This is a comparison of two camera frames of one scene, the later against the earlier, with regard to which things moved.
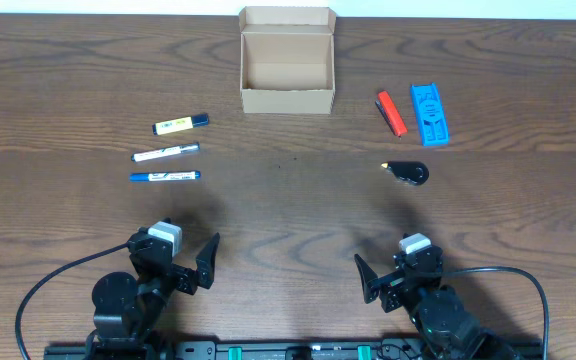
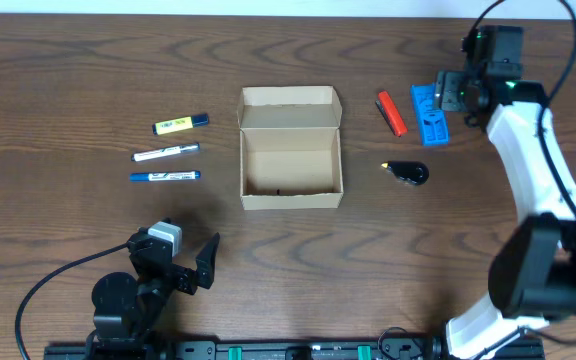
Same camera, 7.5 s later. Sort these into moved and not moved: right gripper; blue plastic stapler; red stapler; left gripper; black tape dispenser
Moved: right gripper
Not moved: left gripper; red stapler; black tape dispenser; blue plastic stapler
